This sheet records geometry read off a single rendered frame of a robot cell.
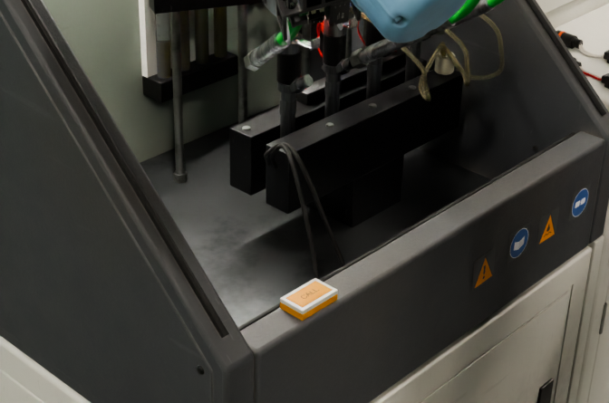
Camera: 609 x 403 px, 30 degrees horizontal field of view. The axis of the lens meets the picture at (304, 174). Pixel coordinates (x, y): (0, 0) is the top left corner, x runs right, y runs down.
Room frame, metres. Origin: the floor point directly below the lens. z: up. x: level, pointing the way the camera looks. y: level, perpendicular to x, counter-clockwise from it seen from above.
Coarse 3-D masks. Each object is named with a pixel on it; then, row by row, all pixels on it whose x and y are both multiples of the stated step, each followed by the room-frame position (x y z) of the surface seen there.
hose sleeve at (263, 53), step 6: (276, 36) 1.07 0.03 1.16; (270, 42) 1.07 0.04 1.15; (276, 42) 1.06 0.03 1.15; (258, 48) 1.10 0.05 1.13; (264, 48) 1.09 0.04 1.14; (270, 48) 1.08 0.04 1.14; (276, 48) 1.07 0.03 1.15; (282, 48) 1.06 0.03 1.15; (252, 54) 1.11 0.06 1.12; (258, 54) 1.10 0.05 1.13; (264, 54) 1.09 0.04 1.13; (270, 54) 1.08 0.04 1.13; (252, 60) 1.12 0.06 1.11; (258, 60) 1.10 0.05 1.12; (264, 60) 1.10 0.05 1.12
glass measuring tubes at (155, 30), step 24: (144, 0) 1.41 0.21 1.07; (144, 24) 1.41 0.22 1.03; (168, 24) 1.41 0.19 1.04; (192, 24) 1.47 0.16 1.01; (216, 24) 1.49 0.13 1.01; (144, 48) 1.42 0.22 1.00; (168, 48) 1.41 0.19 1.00; (192, 48) 1.47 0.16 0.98; (216, 48) 1.49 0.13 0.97; (144, 72) 1.42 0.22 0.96; (168, 72) 1.41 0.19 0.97; (192, 72) 1.44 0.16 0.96; (216, 72) 1.47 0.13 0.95; (168, 96) 1.40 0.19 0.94
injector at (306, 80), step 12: (300, 36) 1.22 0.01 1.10; (288, 48) 1.21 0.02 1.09; (300, 48) 1.22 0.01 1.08; (288, 60) 1.21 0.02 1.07; (300, 60) 1.22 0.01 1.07; (288, 72) 1.21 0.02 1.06; (300, 72) 1.23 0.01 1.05; (288, 84) 1.21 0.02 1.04; (300, 84) 1.21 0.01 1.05; (288, 96) 1.22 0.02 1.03; (288, 108) 1.22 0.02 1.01; (288, 120) 1.22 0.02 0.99; (288, 132) 1.22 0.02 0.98
